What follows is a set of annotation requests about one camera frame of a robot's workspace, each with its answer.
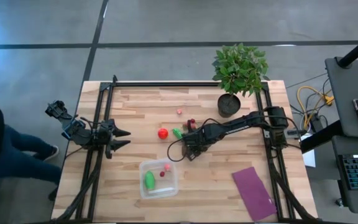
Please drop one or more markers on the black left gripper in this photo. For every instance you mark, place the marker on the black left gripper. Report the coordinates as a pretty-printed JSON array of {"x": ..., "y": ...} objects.
[{"x": 106, "y": 137}]

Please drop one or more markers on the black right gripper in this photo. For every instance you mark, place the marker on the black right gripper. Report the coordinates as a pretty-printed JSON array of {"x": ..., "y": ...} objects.
[{"x": 202, "y": 135}]

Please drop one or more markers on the green pepper toy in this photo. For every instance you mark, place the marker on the green pepper toy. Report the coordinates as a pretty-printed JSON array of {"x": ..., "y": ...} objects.
[{"x": 177, "y": 133}]

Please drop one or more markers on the pink fuzzy fruit toy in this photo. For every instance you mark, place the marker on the pink fuzzy fruit toy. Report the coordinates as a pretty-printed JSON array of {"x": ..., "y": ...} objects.
[
  {"x": 167, "y": 167},
  {"x": 179, "y": 111}
]

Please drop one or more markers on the small red strawberry toy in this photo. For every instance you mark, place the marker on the small red strawberry toy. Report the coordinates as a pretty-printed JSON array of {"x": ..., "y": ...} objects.
[
  {"x": 192, "y": 122},
  {"x": 162, "y": 174}
]

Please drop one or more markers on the red tomato toy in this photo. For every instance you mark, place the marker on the red tomato toy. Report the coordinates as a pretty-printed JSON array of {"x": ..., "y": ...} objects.
[{"x": 163, "y": 133}]

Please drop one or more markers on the clear plastic tupperware container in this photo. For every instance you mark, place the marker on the clear plastic tupperware container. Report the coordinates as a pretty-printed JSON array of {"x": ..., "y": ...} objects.
[{"x": 166, "y": 183}]

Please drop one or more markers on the green avocado half toy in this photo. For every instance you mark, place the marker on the green avocado half toy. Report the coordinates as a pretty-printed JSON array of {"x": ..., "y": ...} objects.
[{"x": 149, "y": 180}]

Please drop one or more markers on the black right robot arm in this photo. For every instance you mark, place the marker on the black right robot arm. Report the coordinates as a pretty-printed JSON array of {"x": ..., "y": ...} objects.
[{"x": 244, "y": 121}]

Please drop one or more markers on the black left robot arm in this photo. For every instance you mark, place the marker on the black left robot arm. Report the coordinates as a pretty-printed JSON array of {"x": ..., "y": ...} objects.
[{"x": 79, "y": 135}]

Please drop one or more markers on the black plant pot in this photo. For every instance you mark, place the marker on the black plant pot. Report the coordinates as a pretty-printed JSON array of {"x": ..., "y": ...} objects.
[{"x": 228, "y": 105}]

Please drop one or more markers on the purple cloth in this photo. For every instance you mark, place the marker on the purple cloth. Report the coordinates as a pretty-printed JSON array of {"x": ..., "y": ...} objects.
[{"x": 253, "y": 193}]

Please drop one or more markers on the green leafy potted plant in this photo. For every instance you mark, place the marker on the green leafy potted plant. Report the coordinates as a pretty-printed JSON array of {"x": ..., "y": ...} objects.
[{"x": 239, "y": 68}]

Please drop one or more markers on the white paper sheet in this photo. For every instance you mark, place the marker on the white paper sheet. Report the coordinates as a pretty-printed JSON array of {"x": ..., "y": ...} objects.
[{"x": 309, "y": 155}]

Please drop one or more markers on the grey equipment cart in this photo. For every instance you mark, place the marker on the grey equipment cart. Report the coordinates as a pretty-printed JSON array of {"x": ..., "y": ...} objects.
[{"x": 348, "y": 90}]

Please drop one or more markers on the black diagonal pole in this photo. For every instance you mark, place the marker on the black diagonal pole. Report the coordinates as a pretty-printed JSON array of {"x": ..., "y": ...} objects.
[{"x": 357, "y": 49}]

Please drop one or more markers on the black aluminium rig frame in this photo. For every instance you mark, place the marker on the black aluminium rig frame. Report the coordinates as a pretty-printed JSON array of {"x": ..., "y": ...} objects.
[{"x": 107, "y": 102}]

